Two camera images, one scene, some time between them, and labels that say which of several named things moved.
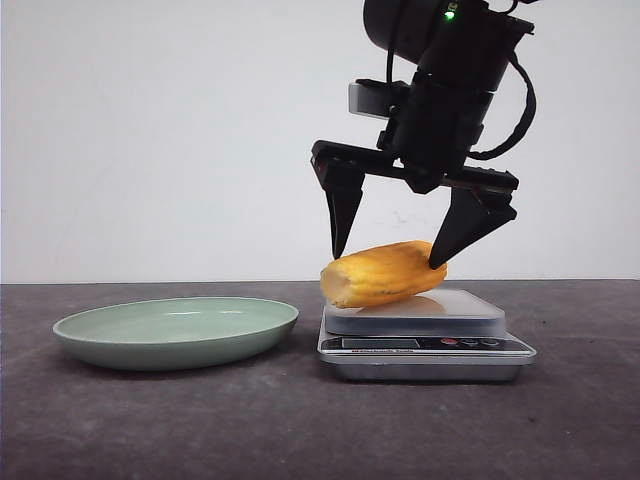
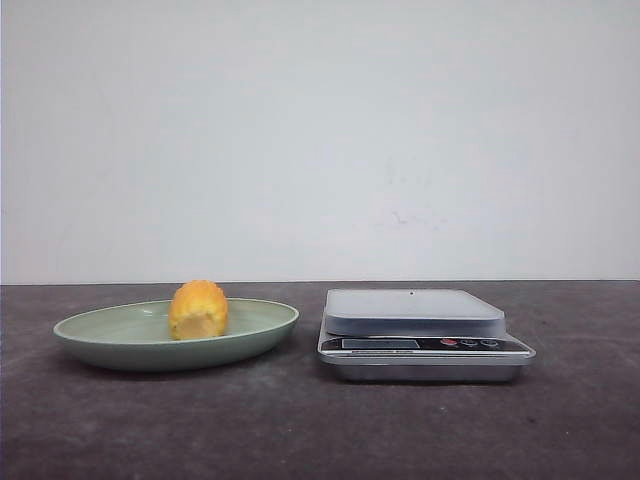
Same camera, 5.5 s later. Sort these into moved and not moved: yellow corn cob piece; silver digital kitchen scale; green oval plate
Moved: yellow corn cob piece
Not moved: green oval plate; silver digital kitchen scale
